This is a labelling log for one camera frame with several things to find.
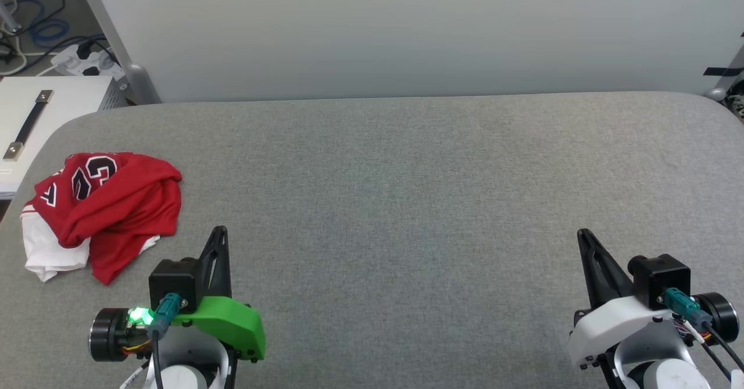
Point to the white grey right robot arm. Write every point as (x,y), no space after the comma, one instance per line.
(668,377)

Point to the white equipment case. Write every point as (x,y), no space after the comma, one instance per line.
(67,101)

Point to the grey metal partition post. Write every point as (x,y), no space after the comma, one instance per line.
(139,84)
(718,93)

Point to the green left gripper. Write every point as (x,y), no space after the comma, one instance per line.
(232,322)

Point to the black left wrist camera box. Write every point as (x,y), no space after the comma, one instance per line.
(171,278)

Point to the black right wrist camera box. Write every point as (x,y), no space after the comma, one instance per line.
(660,275)

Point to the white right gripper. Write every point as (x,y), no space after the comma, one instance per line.
(616,325)

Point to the white power strip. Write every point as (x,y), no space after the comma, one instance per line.
(75,57)

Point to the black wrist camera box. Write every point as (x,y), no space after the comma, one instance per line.
(171,278)
(660,275)

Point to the black tape strip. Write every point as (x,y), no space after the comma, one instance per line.
(721,71)

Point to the red white basketball jersey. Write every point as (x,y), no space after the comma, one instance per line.
(128,214)

